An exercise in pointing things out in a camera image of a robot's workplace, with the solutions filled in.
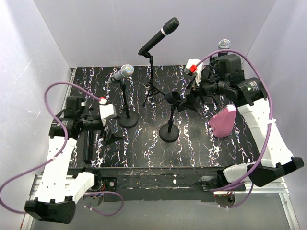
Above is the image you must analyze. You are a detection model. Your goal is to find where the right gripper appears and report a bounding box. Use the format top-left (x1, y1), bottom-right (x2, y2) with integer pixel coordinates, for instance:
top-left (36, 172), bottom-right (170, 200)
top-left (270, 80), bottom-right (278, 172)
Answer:
top-left (178, 69), bottom-right (228, 113)

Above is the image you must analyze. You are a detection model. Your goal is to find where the round base stand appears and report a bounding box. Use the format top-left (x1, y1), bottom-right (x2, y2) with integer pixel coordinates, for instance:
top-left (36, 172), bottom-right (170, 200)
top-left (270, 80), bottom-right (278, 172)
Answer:
top-left (119, 81), bottom-right (139, 128)
top-left (159, 91), bottom-right (184, 143)

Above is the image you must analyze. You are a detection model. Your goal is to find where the silver mesh microphone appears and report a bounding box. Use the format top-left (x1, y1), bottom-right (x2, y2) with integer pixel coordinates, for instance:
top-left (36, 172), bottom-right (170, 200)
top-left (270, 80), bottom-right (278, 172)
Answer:
top-left (83, 131), bottom-right (94, 164)
top-left (217, 39), bottom-right (231, 57)
top-left (108, 64), bottom-right (134, 83)

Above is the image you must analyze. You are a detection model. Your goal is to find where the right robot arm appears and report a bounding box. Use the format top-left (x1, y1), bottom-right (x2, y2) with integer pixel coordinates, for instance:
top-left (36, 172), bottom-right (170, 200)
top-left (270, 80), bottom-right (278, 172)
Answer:
top-left (181, 50), bottom-right (304, 191)

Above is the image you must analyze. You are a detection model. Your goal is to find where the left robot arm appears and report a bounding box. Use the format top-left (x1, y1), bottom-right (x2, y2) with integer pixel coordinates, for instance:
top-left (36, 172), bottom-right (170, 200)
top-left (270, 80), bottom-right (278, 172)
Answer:
top-left (24, 96), bottom-right (123, 224)

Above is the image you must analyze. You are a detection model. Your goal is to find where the tall black foam microphone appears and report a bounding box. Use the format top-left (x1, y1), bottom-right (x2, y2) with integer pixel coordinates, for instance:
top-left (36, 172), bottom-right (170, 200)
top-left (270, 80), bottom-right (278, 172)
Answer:
top-left (138, 17), bottom-right (180, 57)

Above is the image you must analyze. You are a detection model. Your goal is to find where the pink wedge block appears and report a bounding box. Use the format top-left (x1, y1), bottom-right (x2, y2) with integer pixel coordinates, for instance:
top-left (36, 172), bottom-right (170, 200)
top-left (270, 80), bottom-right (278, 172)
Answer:
top-left (209, 104), bottom-right (237, 138)

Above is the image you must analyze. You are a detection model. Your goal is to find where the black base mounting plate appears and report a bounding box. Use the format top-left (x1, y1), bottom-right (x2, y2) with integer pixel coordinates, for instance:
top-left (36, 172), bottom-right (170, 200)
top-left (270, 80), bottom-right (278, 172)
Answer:
top-left (74, 166), bottom-right (247, 203)

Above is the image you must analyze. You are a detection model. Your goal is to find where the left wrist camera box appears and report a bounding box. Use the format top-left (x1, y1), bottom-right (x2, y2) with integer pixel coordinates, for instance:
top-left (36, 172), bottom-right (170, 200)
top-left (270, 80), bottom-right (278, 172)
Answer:
top-left (99, 97), bottom-right (117, 126)

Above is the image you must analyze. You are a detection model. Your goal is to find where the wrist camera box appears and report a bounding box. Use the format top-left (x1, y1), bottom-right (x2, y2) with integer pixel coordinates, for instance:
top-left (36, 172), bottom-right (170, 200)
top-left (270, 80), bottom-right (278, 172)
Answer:
top-left (99, 97), bottom-right (117, 126)
top-left (184, 58), bottom-right (203, 86)

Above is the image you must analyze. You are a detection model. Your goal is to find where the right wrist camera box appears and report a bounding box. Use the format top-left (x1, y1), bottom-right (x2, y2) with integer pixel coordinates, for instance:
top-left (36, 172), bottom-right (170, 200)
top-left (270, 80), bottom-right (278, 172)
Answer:
top-left (184, 58), bottom-right (203, 86)

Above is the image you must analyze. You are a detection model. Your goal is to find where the right shock mount stand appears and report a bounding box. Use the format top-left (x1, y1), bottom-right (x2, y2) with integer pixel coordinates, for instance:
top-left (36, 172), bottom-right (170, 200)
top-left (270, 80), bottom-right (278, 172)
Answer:
top-left (209, 56), bottom-right (217, 69)

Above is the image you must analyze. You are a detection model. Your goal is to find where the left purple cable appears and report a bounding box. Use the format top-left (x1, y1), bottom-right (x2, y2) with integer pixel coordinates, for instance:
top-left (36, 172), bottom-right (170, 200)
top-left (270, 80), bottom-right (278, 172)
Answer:
top-left (0, 81), bottom-right (124, 216)

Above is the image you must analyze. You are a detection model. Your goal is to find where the aluminium frame rail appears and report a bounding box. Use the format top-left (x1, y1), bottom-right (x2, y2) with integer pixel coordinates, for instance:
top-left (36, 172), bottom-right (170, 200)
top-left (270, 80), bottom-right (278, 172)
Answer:
top-left (20, 67), bottom-right (300, 230)

